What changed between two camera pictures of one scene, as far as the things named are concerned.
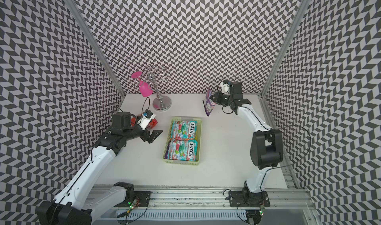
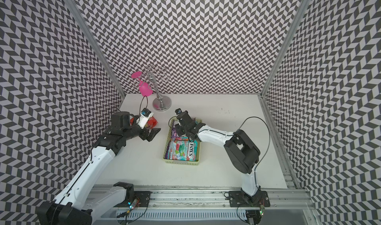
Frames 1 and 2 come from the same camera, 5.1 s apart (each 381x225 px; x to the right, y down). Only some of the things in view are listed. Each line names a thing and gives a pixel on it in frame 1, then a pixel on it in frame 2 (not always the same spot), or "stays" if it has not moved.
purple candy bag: x=166 y=153 stays
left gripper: x=153 y=137 stays
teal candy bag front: x=182 y=149 stays
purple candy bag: x=210 y=104 to x=174 y=133
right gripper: x=217 y=99 to x=178 y=127
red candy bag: x=153 y=123 stays
